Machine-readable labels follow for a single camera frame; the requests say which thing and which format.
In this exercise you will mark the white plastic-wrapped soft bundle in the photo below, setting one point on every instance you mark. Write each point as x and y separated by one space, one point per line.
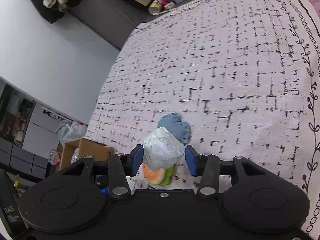
162 150

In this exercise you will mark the dark grey wardrobe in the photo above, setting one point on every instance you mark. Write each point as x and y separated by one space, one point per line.
113 20

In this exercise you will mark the burger plush toy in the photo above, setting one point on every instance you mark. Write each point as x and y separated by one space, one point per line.
161 177

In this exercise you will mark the patterned white bed cover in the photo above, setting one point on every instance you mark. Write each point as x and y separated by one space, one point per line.
244 74

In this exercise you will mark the blue denim heart patch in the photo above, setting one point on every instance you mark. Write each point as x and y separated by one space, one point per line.
176 126

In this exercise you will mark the brown cardboard box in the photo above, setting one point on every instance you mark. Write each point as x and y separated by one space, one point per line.
85 147

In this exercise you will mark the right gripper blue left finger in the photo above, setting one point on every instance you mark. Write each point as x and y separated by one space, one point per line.
121 167

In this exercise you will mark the blue tissue packet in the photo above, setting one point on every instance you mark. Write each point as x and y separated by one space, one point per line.
105 191

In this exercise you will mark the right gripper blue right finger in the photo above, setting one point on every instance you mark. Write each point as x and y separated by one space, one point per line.
206 167

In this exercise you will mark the white plastic bags pile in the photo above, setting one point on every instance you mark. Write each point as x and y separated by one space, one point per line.
67 131

